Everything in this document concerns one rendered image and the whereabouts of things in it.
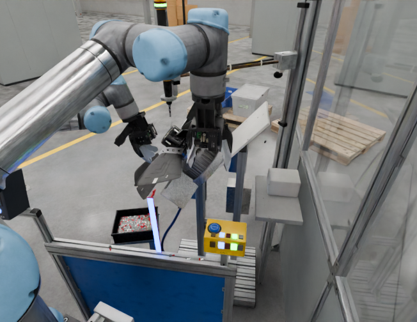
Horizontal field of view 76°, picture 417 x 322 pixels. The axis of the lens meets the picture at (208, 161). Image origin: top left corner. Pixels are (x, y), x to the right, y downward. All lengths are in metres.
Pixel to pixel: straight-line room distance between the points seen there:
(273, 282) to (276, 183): 0.96
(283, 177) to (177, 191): 0.59
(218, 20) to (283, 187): 1.15
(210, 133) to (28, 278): 0.39
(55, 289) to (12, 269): 2.09
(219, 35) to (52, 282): 2.24
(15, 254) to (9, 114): 0.21
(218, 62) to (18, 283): 0.44
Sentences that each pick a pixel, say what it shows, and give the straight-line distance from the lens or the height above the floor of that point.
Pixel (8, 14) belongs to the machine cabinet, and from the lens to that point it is 7.19.
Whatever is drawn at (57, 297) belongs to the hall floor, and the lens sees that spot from 2.39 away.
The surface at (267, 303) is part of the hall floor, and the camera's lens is 2.15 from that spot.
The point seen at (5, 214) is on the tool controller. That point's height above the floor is 1.10.
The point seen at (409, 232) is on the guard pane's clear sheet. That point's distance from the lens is 0.76.
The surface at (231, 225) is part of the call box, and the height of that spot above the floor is 1.07.
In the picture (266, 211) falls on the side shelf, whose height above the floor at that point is 0.86.
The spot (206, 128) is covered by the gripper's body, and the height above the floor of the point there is 1.62.
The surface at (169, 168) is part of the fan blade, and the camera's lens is 1.17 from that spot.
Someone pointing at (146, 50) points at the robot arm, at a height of 1.79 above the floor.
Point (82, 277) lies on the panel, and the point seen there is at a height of 0.58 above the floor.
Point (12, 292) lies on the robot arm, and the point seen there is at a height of 1.61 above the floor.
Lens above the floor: 1.88
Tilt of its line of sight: 34 degrees down
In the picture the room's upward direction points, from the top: straight up
